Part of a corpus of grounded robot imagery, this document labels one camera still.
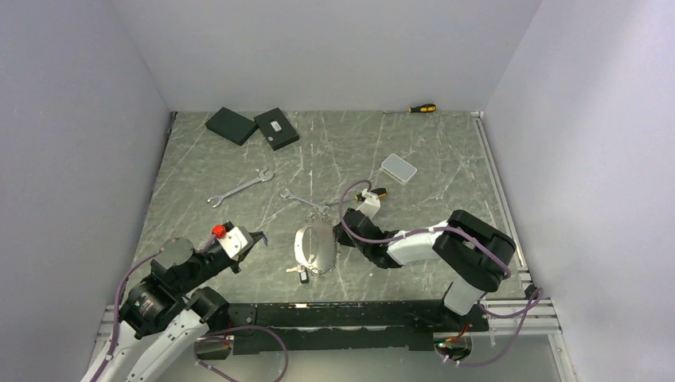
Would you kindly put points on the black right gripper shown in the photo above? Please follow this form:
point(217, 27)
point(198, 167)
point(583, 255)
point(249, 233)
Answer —
point(341, 236)

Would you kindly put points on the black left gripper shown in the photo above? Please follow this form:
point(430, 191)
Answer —
point(255, 235)

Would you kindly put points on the metal arc keyring plate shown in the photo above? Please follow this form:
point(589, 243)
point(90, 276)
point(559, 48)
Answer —
point(315, 247)

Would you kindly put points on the black key fob with keys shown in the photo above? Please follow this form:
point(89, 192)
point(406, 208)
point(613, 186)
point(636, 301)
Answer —
point(302, 273)

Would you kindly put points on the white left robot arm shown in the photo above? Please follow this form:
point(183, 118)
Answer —
point(169, 309)

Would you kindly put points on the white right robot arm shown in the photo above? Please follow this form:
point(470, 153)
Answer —
point(476, 251)

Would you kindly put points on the small silver wrench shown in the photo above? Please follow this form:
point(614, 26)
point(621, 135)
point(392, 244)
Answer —
point(287, 194)

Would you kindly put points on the large silver wrench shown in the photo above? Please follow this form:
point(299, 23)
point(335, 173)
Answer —
point(262, 176)

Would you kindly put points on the clear plastic box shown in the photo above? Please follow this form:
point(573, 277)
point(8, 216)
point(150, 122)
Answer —
point(398, 168)

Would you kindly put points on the black box with label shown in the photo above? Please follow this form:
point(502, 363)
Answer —
point(276, 128)

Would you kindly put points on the black flat box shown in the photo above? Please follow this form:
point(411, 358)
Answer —
point(232, 126)

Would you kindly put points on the orange black screwdriver far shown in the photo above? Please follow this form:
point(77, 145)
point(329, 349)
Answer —
point(421, 109)

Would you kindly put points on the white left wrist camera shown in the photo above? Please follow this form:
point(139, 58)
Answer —
point(219, 232)

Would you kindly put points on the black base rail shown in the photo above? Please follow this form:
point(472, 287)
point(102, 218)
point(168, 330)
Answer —
point(412, 324)

